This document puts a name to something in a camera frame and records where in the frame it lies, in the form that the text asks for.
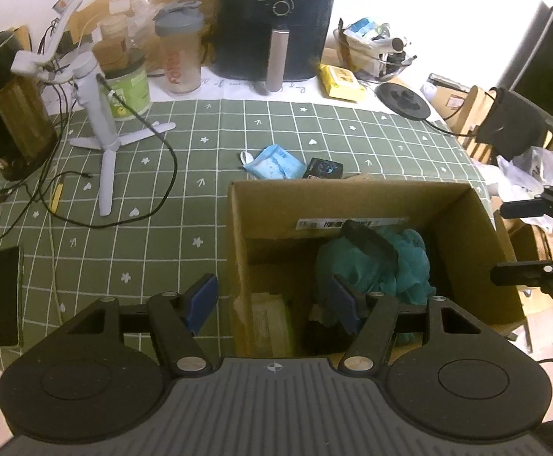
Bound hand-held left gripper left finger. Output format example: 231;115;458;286
65;273;220;379

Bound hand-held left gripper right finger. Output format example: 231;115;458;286
329;273;496;376

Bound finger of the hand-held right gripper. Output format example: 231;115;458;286
500;185;553;230
489;242;553;317

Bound black band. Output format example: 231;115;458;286
342;220;397;290

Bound brown cardboard box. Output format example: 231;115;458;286
226;173;527;357

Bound teal mesh bath loofah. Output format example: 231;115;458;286
315;227;437;347

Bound blue face mask packet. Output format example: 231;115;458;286
242;145;305;181

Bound clear plastic bag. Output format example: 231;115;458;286
497;146;553;230

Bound black cloth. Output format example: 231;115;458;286
476;86;549;162

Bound wooden chair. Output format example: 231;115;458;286
448;84;553;163

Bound small black box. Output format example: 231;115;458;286
304;157;345;180

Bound dark computer monitor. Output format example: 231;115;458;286
497;0;553;136

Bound black round kettle base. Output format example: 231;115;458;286
375;82;432;122

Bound yellow pen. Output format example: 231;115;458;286
49;177;66;214

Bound black smartphone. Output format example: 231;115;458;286
0;246;24;348

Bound glass bowl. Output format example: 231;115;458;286
334;21;418;81

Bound white phone tripod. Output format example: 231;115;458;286
11;0;177;217

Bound yellow wipes packet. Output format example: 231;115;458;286
318;63;367;103

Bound green label jar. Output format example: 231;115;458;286
103;50;153;121

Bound shaker bottle with grey lid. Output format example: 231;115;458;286
155;0;206;97

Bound blue green packet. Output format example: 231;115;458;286
345;18;378;40

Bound black and gold kettle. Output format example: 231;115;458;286
0;31;61;182

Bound small clear jar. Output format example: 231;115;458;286
100;13;132;55

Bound black air fryer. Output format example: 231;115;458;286
210;0;340;94

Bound black kettle base cable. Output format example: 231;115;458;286
424;118;478;141

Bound white cable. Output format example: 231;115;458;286
47;218;67;325

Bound black tripod cable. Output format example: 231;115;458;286
0;72;179;223

